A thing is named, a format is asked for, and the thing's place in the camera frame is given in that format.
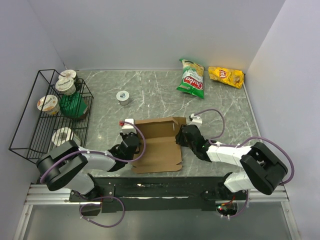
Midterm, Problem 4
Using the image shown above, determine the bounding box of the brown cardboard box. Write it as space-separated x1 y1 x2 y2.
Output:
131 116 187 174

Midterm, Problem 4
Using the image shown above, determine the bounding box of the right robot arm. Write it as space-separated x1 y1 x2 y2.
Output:
175 124 288 200

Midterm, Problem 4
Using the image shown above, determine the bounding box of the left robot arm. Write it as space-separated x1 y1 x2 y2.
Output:
36 132 141 201

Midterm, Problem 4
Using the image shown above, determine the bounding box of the small white yogurt cup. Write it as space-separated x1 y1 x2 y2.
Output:
116 90 130 106

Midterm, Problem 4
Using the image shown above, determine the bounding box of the green Chuba snack bag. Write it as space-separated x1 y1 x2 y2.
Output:
176 58 205 99

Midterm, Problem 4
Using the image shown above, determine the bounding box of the green bottle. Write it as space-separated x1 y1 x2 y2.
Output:
59 92 88 120

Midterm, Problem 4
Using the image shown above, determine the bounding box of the white tape roll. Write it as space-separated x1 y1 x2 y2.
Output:
51 127 81 147

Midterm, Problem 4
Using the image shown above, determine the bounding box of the yellow Lays chips bag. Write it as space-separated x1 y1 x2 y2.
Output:
207 66 245 89

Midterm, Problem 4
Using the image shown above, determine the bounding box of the Chobani yogurt cup middle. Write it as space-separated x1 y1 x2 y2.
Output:
55 77 76 96

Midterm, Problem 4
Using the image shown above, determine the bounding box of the chobani yogurt cup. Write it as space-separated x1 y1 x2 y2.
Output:
55 77 76 96
37 94 60 116

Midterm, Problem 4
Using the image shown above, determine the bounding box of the Chobani yogurt cup front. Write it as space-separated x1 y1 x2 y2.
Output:
37 94 60 116

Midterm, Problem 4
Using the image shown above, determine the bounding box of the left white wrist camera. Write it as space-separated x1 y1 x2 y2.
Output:
119 118 137 135

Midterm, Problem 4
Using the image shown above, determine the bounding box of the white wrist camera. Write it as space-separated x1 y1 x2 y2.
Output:
188 113 203 128
119 118 137 135

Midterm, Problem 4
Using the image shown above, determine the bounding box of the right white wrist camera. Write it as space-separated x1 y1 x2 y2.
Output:
188 113 203 128

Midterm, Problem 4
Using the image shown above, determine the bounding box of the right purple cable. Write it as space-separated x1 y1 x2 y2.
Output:
194 108 295 186

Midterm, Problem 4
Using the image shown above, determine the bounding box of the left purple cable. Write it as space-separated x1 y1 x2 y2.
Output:
39 123 147 185

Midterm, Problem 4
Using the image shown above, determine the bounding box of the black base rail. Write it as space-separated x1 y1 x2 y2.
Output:
23 174 288 213

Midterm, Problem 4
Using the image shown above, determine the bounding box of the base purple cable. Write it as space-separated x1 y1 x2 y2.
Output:
79 196 126 228

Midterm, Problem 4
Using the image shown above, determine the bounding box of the black wire rack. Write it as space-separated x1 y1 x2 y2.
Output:
8 69 94 164

